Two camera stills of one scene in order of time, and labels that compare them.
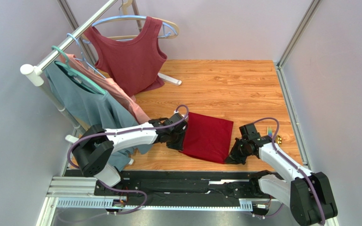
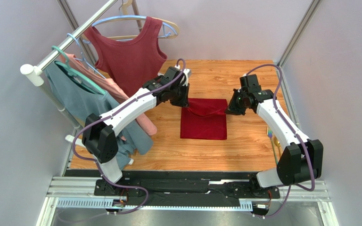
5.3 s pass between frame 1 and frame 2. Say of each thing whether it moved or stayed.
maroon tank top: stayed
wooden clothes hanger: stayed
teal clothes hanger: stayed
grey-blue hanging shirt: stayed
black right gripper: moved
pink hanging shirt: stayed
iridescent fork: stayed
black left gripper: moved
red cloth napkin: moved
